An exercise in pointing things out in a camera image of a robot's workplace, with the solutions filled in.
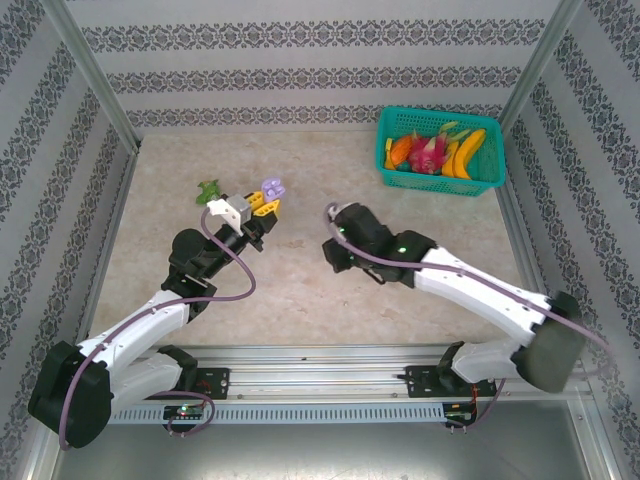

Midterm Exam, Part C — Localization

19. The aluminium table edge rail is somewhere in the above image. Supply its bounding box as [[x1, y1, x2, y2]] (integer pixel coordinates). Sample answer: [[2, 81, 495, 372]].
[[494, 134, 571, 361], [68, 144, 144, 366]]

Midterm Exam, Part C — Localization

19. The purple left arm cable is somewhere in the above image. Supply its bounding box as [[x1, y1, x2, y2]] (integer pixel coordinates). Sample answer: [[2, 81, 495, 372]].
[[57, 207, 259, 451]]

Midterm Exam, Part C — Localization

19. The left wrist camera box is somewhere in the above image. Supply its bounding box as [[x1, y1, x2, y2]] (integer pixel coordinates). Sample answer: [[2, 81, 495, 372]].
[[206, 193, 252, 230]]

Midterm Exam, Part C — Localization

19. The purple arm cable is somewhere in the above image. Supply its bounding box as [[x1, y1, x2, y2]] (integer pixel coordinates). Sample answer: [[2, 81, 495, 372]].
[[57, 207, 259, 451], [323, 201, 614, 436]]

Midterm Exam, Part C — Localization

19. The yellow banana bunch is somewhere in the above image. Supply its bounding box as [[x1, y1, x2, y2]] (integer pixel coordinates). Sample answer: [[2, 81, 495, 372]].
[[441, 127, 488, 181]]

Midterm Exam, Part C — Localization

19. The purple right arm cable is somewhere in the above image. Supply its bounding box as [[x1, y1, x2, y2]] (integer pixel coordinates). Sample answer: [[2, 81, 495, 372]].
[[323, 201, 614, 436]]

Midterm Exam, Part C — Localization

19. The aluminium frame post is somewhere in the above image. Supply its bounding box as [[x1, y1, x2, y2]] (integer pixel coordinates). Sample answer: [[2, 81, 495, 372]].
[[39, 0, 145, 154], [498, 0, 585, 134]]

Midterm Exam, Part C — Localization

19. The orange toy fruit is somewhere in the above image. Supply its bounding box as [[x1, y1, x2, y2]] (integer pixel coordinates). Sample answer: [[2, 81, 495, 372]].
[[389, 135, 414, 167]]

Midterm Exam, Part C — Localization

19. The grey slotted cable duct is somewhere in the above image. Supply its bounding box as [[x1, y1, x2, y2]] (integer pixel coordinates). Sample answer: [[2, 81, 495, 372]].
[[66, 402, 448, 426]]

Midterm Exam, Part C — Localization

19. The pink dragon fruit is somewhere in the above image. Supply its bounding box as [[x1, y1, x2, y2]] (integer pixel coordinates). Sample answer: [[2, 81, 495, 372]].
[[405, 129, 452, 176]]

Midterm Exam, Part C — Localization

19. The small circuit board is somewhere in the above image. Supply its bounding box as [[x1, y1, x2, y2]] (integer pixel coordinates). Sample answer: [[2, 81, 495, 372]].
[[163, 403, 205, 421], [443, 401, 479, 427]]

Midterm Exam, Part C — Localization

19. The purple earbud charging case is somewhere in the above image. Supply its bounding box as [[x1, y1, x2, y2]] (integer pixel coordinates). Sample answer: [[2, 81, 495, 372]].
[[260, 176, 287, 201]]

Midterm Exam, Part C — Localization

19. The teal plastic basket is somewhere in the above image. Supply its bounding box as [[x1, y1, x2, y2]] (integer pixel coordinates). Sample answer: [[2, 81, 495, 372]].
[[374, 105, 505, 199]]

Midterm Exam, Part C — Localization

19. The aluminium extrusion mounting rail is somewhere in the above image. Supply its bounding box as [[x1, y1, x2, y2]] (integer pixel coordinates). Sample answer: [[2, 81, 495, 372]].
[[47, 343, 594, 407]]

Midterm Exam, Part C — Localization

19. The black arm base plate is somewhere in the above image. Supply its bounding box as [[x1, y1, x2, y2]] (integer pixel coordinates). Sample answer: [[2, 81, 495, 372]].
[[404, 363, 499, 400], [139, 367, 232, 401]]

